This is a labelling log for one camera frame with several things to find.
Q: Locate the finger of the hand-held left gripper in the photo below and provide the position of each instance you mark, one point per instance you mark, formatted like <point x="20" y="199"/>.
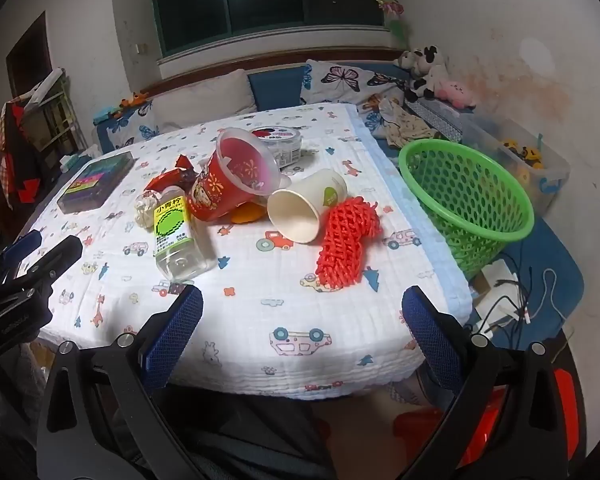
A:
<point x="27" y="245"/>
<point x="55" y="257"/>

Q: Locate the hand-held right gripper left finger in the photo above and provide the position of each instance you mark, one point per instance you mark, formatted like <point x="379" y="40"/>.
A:
<point x="180" y="325"/>

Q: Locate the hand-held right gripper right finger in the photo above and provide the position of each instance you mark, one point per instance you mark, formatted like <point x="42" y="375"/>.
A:
<point x="430" y="335"/>

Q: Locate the clear bottle yellow label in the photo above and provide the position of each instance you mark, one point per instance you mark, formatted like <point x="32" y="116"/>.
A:
<point x="172" y="230"/>

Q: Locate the red foam fruit net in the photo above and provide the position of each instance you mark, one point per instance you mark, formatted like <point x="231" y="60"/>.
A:
<point x="342" y="240"/>

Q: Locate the red plastic cup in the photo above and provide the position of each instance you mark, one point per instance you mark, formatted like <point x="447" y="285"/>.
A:
<point x="210" y="195"/>

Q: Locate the red snack bag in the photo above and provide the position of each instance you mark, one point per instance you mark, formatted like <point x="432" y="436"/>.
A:
<point x="165" y="180"/>

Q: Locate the green plastic basket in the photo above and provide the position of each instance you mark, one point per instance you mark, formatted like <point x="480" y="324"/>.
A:
<point x="460" y="195"/>

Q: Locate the white paper cup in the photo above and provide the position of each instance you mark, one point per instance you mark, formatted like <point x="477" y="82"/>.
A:
<point x="325" y="185"/>

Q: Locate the white yogurt tub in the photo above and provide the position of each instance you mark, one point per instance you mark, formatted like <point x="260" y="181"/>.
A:
<point x="280" y="147"/>

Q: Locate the white charger box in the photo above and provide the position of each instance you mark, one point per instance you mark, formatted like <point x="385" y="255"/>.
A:
<point x="495" y="280"/>

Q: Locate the dark colourful flat box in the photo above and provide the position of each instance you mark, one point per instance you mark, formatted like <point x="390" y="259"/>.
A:
<point x="95" y="180"/>

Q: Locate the red black hanging clothes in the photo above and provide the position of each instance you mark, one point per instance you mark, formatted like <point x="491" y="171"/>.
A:
<point x="15" y="155"/>

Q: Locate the tissue box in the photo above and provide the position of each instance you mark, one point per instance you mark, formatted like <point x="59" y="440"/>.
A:
<point x="75" y="162"/>

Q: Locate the red plastic stool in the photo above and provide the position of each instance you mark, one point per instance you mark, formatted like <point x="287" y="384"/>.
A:
<point x="420" y="430"/>

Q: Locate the person's dark trousers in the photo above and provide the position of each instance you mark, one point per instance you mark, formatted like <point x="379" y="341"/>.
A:
<point x="240" y="440"/>

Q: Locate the metal clothes rack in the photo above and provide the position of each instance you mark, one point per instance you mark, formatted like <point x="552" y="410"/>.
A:
<point x="55" y="110"/>

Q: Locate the small butterfly print pillow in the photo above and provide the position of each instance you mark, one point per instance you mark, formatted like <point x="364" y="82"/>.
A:
<point x="130" y="130"/>

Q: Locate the teal toy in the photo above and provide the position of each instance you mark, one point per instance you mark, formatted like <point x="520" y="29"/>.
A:
<point x="106" y="114"/>

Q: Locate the orange plush toy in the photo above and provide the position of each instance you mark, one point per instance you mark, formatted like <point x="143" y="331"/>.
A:
<point x="135" y="99"/>

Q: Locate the dark door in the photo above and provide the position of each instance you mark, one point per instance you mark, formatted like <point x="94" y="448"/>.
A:
<point x="27" y="55"/>

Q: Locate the clear storage box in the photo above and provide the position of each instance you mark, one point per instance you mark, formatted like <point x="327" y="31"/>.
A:
<point x="540" y="180"/>

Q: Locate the yellow toys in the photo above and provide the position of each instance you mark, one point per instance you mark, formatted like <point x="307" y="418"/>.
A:
<point x="522" y="152"/>

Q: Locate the beige patterned clothing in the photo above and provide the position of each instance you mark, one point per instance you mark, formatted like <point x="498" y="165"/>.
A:
<point x="405" y="125"/>

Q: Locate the grey pillow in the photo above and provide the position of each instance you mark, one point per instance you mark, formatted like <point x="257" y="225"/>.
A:
<point x="200" y="100"/>

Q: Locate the grey patterned folded cloth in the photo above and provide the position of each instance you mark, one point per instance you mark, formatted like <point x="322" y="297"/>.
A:
<point x="440" y="117"/>

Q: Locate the pink plush toy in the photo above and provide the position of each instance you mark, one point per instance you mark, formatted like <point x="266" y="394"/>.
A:
<point x="457" y="92"/>

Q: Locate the large black white plush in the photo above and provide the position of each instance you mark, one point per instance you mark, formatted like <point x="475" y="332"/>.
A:
<point x="430" y="80"/>

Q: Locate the blue cushion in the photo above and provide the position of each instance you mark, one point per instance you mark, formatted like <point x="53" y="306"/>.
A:
<point x="275" y="87"/>

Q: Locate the large butterfly print pillow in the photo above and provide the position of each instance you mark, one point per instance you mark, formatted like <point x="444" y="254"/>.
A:
<point x="350" y="80"/>

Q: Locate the small black white plush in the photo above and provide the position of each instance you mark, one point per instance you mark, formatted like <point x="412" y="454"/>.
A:
<point x="410" y="60"/>

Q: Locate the window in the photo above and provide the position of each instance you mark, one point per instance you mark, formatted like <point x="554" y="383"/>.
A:
<point x="270" y="10"/>

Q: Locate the hanging paper decoration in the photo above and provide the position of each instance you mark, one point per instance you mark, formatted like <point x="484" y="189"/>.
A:
<point x="392" y="7"/>

